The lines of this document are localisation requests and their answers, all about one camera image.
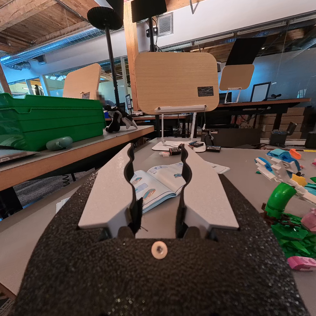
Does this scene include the white paper sheets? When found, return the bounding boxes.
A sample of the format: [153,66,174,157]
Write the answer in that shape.
[55,197,72,214]

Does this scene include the stack of green bins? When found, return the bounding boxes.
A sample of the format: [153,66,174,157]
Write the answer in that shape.
[0,92,106,151]

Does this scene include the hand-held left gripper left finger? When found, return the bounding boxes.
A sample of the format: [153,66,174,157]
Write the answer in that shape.
[78,143,144,239]

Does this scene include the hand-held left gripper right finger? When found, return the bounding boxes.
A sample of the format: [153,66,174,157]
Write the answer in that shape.
[175,144,240,239]

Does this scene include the black square panel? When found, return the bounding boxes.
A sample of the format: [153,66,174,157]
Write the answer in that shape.
[225,37,267,66]

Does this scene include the cardboard box stack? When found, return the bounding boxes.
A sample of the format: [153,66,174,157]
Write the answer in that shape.
[257,107,309,139]

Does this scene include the wooden edged side desk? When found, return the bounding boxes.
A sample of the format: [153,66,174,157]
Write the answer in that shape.
[0,125,155,220]

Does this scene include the black equipment case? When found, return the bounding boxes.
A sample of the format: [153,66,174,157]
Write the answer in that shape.
[202,128,262,148]

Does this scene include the black panel light on pole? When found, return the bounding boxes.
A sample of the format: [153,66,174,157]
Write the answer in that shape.
[131,0,167,52]

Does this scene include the round black lamp on pole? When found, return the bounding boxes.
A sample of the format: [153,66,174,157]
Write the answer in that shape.
[87,6,124,106]

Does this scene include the pale green pouch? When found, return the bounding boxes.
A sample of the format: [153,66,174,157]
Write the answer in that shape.
[46,136,73,151]

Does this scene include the long wooden desk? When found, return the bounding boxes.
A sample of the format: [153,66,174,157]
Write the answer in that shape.
[217,98,312,131]

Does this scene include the black charger open lid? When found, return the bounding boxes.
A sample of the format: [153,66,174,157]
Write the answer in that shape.
[269,122,297,146]

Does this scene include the lego instruction booklet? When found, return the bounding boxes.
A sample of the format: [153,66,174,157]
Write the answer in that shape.
[130,162,230,214]

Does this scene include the grey tray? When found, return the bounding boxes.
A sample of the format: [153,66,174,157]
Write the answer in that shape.
[0,149,40,164]

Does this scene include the idle black grey gripper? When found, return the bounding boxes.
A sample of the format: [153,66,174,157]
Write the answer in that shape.
[106,105,138,133]

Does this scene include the lego bird flower model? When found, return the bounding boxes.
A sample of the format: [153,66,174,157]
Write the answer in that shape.
[254,148,316,272]

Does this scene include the wooden pillar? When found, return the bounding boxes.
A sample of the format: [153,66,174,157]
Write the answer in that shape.
[123,0,140,111]

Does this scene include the white air vent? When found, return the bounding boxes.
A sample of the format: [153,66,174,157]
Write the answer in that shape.
[157,12,174,37]

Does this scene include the silver ventilation duct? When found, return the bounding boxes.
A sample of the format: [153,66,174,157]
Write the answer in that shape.
[0,27,106,71]

